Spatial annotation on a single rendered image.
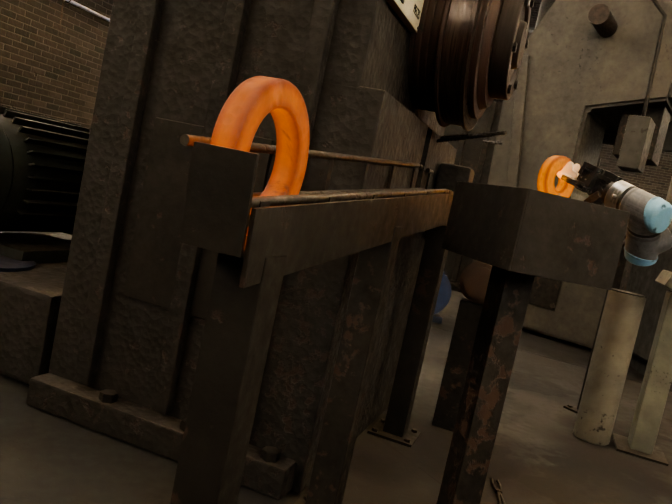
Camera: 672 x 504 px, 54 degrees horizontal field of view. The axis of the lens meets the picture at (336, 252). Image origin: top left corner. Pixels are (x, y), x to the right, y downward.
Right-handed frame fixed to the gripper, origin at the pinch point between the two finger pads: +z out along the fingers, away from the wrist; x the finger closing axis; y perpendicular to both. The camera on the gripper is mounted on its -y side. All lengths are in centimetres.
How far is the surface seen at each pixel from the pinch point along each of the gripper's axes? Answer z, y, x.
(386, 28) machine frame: -6, 19, 88
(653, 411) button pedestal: -44, -59, -45
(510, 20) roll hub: -7, 32, 54
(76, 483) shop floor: -29, -80, 134
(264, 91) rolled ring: -64, 7, 143
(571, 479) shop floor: -54, -72, 6
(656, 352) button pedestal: -36, -41, -43
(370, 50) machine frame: -12, 14, 94
